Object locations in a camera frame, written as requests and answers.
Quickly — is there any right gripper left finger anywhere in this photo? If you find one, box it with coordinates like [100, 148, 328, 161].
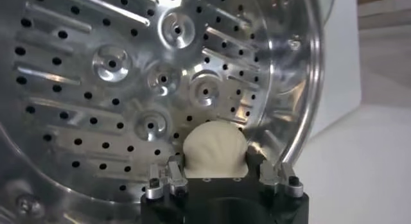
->
[144, 153, 189, 200]

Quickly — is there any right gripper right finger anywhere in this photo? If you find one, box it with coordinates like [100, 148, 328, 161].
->
[244, 151, 305, 199]

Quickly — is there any white steamed baozi bun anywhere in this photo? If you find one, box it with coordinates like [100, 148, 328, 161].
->
[182, 121, 250, 178]

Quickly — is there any stainless steel steamer basket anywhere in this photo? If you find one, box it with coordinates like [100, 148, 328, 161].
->
[0, 0, 337, 224]

